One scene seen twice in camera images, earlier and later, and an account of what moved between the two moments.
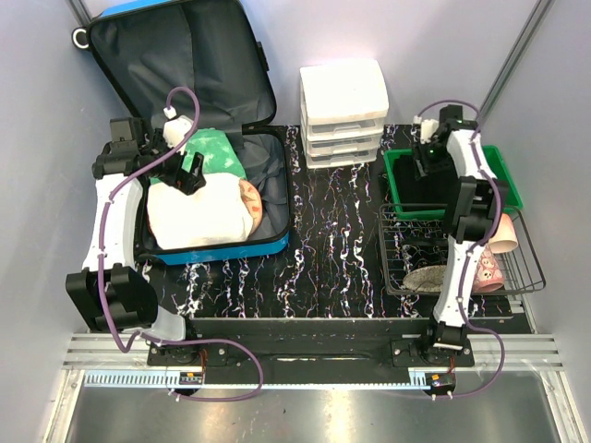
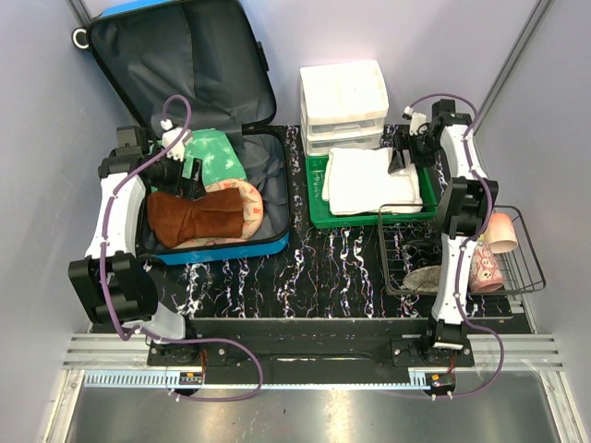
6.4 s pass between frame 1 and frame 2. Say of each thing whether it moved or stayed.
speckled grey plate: stayed
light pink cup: stayed
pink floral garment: stayed
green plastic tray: moved
